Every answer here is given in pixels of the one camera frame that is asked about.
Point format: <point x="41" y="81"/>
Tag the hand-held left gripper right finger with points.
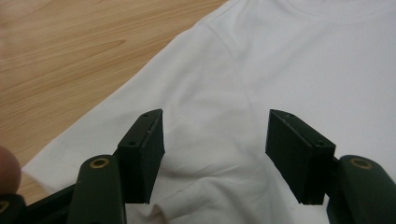
<point x="299" y="155"/>

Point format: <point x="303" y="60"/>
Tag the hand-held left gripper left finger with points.
<point x="143" y="155"/>

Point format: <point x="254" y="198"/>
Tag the white t-shirt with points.
<point x="249" y="77"/>

